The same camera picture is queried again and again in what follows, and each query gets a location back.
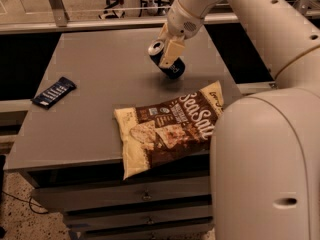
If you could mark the blue pepsi can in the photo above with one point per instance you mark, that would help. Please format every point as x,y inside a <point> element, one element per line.
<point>155,52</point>

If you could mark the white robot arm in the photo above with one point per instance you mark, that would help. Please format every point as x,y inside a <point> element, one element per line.
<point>265,149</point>

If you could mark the top grey drawer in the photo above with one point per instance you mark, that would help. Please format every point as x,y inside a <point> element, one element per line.
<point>65,199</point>

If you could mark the metal railing frame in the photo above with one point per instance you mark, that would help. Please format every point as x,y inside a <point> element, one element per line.
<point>36,16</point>

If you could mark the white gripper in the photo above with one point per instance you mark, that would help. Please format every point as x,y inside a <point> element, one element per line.
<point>181,23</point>

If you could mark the bottom grey drawer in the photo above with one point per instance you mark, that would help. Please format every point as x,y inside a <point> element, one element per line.
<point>146,232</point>

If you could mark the grey drawer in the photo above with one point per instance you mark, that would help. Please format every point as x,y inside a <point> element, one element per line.
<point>146,232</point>
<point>65,199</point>
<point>132,218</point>

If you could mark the sea salt chips bag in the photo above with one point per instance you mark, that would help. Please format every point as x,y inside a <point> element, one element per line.
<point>162,133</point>

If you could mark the dark blue snack bar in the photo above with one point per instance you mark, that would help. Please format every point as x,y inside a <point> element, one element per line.
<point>49,97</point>

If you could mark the middle grey drawer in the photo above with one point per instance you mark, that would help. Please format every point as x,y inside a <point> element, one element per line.
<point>132,218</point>

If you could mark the grey drawer cabinet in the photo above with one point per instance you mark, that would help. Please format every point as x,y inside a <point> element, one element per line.
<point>77,141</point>

